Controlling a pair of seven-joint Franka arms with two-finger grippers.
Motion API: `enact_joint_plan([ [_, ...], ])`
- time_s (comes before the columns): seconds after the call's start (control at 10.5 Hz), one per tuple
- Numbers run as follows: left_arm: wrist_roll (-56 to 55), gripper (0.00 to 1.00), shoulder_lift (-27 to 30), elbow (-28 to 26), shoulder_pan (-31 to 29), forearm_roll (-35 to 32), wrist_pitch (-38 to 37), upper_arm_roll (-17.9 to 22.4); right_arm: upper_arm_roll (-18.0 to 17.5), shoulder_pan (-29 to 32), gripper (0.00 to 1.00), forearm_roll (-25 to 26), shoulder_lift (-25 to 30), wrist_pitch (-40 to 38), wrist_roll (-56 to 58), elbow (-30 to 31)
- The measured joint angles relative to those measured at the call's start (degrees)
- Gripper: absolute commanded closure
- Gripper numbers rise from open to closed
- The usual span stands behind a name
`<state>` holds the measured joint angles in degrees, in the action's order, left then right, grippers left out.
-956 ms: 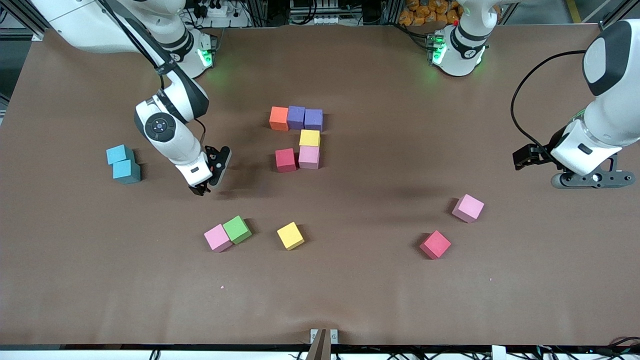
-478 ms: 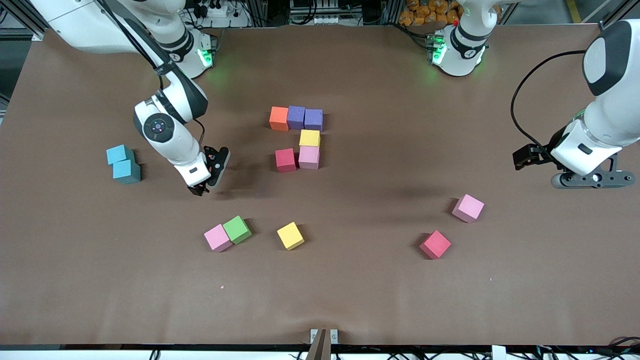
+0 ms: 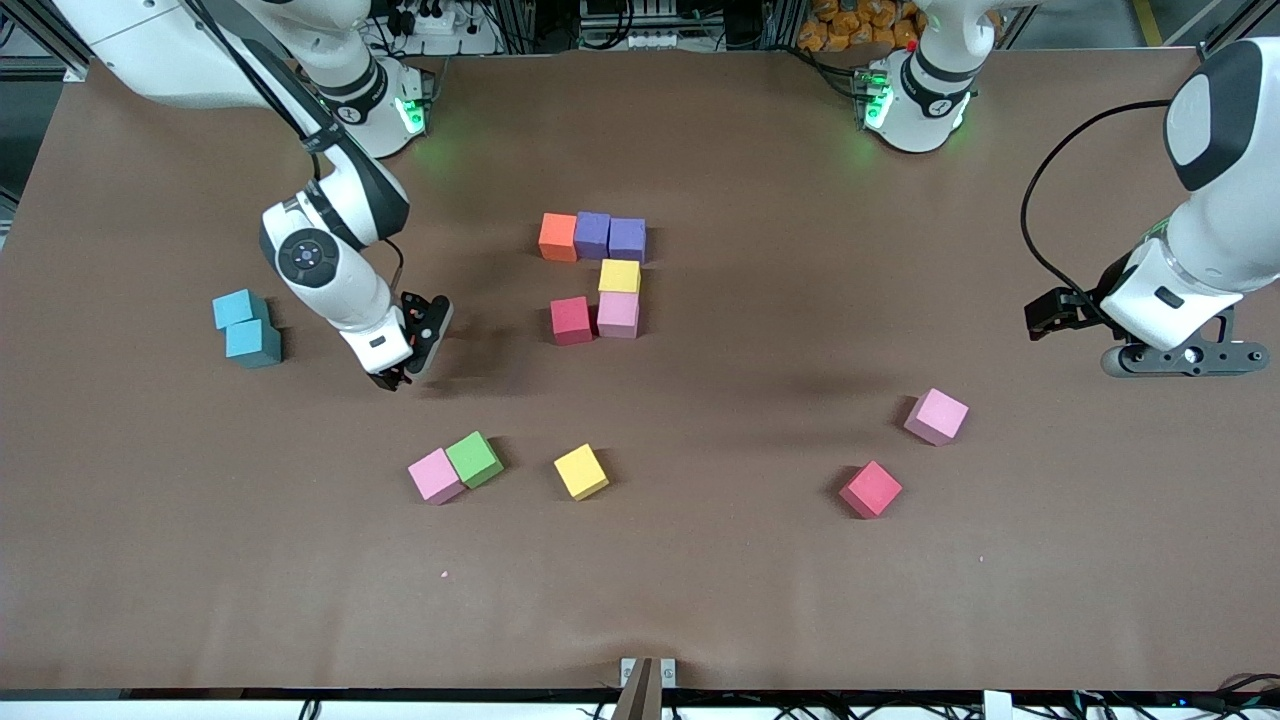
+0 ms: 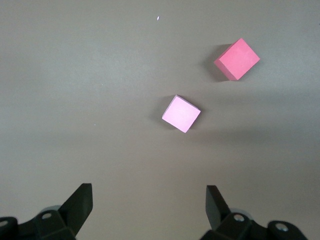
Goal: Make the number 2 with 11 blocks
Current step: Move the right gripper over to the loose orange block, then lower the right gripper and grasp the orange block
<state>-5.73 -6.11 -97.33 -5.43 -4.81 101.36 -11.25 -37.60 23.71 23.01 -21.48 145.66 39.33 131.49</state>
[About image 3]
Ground red foam cube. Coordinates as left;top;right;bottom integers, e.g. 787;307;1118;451
549;296;595;347
839;460;904;520

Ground orange foam cube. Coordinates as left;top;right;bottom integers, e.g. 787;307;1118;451
538;212;580;263

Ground pink foam cube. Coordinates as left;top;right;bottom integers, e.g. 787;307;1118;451
597;291;641;340
904;388;970;447
407;447;467;506

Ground purple foam cube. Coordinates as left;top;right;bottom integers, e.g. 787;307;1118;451
574;211;612;261
608;217;648;264

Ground green foam cube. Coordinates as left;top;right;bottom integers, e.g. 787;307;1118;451
445;430;505;490

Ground cyan foam cube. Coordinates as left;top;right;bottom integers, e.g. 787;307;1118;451
224;318;283;369
212;289;271;331

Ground pile of orange items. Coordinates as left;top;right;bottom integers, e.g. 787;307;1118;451
797;0;926;54

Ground table cover sheet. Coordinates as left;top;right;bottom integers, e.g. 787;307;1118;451
0;48;1280;693

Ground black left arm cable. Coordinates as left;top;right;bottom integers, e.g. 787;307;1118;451
1019;98;1173;306

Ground aluminium frame profile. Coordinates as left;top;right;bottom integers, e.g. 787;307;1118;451
1200;0;1280;49

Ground camera mount pole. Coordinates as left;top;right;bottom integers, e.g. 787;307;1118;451
610;658;656;720

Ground black cable bundle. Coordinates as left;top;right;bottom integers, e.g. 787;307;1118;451
1185;672;1280;716

